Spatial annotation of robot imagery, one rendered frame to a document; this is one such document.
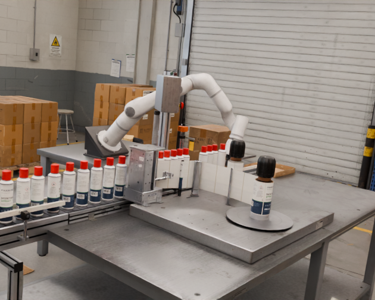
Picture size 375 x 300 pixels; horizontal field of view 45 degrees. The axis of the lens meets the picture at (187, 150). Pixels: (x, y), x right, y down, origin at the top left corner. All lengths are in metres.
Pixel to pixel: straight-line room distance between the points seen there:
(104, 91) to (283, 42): 2.70
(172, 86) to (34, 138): 3.80
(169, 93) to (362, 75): 4.54
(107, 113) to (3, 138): 1.66
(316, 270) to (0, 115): 4.27
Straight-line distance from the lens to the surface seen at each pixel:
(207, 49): 7.52
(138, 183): 2.14
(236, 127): 2.92
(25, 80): 8.73
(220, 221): 2.05
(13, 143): 5.82
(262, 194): 2.07
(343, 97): 6.70
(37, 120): 6.01
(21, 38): 8.63
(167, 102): 2.41
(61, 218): 2.00
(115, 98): 6.61
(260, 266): 1.79
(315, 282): 2.41
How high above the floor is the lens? 1.55
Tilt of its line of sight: 11 degrees down
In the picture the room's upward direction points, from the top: 6 degrees clockwise
